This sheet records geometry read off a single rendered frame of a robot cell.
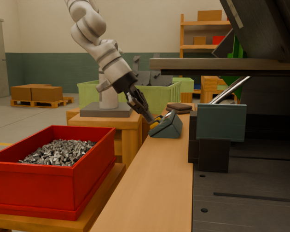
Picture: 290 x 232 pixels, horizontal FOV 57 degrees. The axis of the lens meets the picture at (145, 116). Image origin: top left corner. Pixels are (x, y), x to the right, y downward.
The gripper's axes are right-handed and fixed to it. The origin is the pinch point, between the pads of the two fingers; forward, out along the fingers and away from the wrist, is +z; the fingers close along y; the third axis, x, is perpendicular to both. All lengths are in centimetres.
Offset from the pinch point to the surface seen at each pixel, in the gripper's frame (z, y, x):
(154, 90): -4, 81, 10
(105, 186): 7.6, -15.4, 16.2
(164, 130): 5.5, -2.2, -2.2
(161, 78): -8, 108, 7
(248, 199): 17.6, -34.0, -15.6
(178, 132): 8.2, -2.1, -5.3
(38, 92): -141, 469, 307
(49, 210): 2.2, -31.8, 20.1
